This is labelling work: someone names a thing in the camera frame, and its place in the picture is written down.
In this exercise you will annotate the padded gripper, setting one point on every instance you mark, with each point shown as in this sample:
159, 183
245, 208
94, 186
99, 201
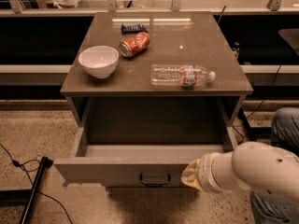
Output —
205, 173

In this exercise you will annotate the drawer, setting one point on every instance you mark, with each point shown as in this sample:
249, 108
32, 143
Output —
115, 166

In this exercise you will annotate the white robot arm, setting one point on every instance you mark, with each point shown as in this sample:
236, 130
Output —
251, 166

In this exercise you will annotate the brown drawer cabinet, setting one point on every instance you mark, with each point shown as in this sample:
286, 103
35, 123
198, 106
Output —
175, 37

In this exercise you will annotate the black stand leg right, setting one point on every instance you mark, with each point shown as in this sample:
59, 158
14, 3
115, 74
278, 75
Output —
254, 133

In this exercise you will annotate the person leg in jeans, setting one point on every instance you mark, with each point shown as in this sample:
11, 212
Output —
269, 209

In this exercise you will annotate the clear plastic water bottle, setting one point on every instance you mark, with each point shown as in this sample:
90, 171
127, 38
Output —
186, 76

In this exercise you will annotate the orange soda can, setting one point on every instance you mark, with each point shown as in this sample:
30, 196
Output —
133, 45

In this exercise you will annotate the black tripod leg left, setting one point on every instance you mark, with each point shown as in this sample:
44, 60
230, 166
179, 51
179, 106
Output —
26, 197

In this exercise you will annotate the white ceramic bowl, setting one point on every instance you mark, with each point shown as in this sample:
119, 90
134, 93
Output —
99, 61

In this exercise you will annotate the blue snack wrapper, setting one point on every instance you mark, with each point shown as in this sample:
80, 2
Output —
135, 28

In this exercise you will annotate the metal railing shelf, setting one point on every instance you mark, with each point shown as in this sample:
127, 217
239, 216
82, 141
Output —
37, 7

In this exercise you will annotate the black drawer handle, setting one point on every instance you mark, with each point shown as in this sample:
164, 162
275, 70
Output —
154, 184

